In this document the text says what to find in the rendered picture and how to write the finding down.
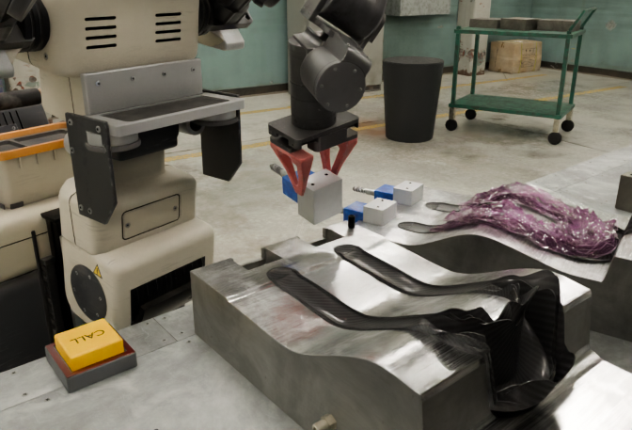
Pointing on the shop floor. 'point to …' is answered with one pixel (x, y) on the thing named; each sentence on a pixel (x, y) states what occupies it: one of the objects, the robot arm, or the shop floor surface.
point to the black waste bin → (411, 97)
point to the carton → (515, 55)
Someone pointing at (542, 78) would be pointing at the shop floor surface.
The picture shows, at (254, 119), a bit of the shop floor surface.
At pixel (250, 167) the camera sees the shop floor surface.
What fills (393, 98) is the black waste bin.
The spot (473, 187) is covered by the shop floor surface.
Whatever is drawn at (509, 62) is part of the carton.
